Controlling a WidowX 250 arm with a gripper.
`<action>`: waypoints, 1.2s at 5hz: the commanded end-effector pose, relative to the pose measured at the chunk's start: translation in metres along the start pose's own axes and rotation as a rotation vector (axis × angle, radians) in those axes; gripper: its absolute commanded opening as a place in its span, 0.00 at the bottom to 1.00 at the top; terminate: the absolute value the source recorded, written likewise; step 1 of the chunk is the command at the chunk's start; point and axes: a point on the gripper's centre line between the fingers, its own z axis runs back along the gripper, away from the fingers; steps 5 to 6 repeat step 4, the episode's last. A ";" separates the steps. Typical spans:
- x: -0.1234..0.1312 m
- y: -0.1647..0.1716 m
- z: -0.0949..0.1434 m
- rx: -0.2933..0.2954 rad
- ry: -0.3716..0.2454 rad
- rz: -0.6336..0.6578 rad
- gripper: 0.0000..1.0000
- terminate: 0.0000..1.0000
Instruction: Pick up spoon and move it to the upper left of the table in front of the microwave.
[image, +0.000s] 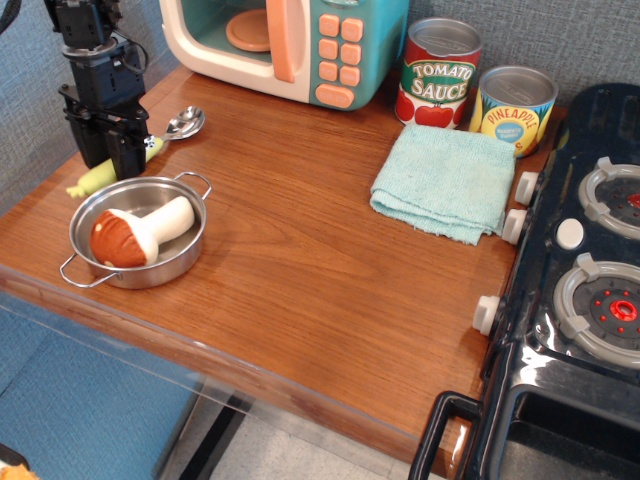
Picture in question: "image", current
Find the pineapple can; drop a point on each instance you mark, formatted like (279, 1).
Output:
(514, 104)

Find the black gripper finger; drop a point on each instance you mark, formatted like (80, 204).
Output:
(127, 151)
(90, 140)

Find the light blue folded cloth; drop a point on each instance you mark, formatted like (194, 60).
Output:
(446, 182)

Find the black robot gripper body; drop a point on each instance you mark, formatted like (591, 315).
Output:
(108, 85)

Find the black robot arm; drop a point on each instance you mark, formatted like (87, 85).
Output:
(87, 24)

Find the spoon with green handle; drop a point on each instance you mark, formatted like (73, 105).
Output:
(182, 126)

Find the toy mushroom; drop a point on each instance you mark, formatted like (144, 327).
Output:
(121, 239)

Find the black toy stove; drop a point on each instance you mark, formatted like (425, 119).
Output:
(560, 397)

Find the toy microwave teal and cream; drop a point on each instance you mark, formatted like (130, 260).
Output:
(333, 54)

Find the tomato sauce can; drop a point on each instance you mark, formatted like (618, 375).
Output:
(440, 62)

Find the small steel pot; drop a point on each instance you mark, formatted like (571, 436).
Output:
(139, 197)

